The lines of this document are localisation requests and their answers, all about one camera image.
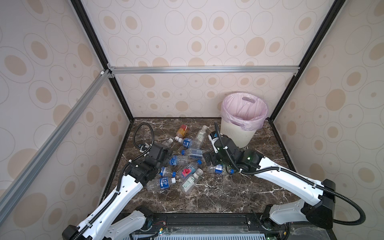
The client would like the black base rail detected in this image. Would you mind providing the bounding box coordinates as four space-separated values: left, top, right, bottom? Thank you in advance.
78 212 337 240

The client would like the clear bottle blue label white cap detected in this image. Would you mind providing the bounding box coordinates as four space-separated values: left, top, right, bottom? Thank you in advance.
175 138 200 149

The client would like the clear bottle pale blue label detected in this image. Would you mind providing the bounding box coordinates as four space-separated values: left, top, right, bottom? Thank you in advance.
181 148 206 160

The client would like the orange red label bottle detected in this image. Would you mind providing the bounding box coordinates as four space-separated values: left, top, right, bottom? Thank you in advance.
176 125 189 139

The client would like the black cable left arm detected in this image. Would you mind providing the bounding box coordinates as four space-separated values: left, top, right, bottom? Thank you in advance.
70 122 155 240

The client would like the white waste bin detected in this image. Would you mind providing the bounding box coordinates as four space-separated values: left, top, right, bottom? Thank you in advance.
220 118 264 148

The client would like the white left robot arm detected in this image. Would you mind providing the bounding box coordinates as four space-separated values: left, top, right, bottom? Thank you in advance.
62 143 173 240

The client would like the clear bottle blue label front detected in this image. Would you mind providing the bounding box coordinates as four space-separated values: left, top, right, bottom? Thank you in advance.
146 177 176 192

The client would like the clear bottle green white label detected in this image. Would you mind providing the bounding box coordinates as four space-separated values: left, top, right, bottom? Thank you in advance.
195 125 208 149

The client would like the small crushed bottle blue cap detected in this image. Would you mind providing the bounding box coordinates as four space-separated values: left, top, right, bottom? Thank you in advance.
208 165 235 175

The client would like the crushed bottle blue label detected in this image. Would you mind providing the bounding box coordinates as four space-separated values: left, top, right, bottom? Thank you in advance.
159 167 177 178

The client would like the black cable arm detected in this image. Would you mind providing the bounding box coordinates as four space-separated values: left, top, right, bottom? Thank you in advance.
213 121 367 226
70 122 155 240

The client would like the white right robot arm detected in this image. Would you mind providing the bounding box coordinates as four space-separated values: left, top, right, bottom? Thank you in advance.
205 132 335 230

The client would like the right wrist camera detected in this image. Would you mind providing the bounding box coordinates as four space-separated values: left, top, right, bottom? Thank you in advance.
208 131 222 154

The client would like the aluminium rail left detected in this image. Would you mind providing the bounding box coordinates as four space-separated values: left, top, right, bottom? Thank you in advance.
1 70 111 225

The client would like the clear unlabelled bottle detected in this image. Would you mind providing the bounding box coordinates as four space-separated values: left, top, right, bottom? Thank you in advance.
162 138 174 148

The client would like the pink bin liner bag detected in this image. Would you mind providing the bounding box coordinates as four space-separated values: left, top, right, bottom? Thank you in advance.
221 93 268 131

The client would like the horizontal aluminium rail back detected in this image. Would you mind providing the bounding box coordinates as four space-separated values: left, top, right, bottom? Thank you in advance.
110 66 300 75

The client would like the square clear bottle white cap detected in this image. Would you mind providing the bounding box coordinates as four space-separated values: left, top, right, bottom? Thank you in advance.
180 169 204 194

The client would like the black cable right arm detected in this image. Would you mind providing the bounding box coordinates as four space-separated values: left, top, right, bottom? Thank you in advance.
213 121 367 226

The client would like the clear bottle pink red label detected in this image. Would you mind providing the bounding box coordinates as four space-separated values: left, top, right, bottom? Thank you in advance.
175 160 202 181

